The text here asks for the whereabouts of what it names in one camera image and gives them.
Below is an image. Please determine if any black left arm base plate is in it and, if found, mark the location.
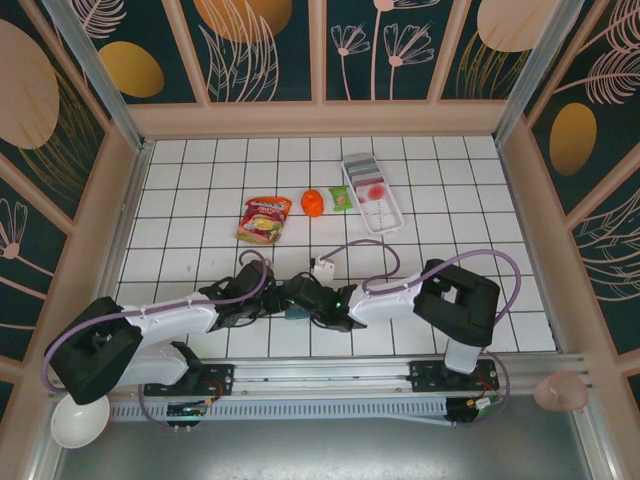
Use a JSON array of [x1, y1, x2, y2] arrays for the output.
[[143, 363, 236, 398]]

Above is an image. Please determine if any green snack packet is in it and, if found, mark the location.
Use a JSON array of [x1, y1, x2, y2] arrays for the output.
[[328, 186, 354, 212]]

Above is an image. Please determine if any red and yellow snack pouch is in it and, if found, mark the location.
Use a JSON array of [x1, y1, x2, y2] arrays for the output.
[[235, 196, 293, 245]]

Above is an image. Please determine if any aluminium side rail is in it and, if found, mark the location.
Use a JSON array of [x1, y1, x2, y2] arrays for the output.
[[82, 139, 156, 361]]

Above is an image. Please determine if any left controller board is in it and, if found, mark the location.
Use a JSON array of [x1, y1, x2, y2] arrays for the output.
[[165, 399, 210, 432]]

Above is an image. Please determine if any aluminium corner post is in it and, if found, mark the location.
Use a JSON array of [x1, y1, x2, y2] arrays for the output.
[[41, 0, 146, 151], [492, 0, 585, 145]]

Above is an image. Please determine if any white card with red circle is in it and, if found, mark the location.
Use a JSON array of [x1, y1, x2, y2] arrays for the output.
[[353, 179, 390, 202]]

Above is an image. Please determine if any white bowl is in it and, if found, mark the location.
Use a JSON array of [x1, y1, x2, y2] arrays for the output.
[[51, 394, 111, 449]]

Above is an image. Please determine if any grey slotted cable duct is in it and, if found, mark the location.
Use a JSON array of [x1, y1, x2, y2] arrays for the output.
[[108, 397, 451, 427]]

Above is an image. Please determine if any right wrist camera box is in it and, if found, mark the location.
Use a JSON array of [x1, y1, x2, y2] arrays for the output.
[[308, 253, 337, 281]]

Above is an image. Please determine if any controller board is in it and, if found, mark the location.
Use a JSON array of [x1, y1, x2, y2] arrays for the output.
[[446, 396, 503, 430], [165, 399, 210, 432]]

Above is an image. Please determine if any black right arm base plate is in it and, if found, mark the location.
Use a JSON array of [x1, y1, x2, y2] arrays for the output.
[[408, 358, 500, 395]]

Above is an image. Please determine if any right controller board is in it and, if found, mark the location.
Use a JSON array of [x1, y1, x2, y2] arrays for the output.
[[446, 396, 503, 430]]

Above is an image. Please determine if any orange toy fruit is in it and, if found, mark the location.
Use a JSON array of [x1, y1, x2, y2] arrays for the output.
[[300, 188, 326, 219]]

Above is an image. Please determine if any pink plastic cup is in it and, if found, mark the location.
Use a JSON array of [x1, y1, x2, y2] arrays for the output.
[[532, 370, 590, 413]]

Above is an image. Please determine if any white plastic tray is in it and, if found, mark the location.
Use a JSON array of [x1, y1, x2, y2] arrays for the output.
[[341, 153, 405, 237]]

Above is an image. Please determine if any aluminium mounting rail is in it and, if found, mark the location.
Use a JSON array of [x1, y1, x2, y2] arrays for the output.
[[49, 352, 595, 401]]

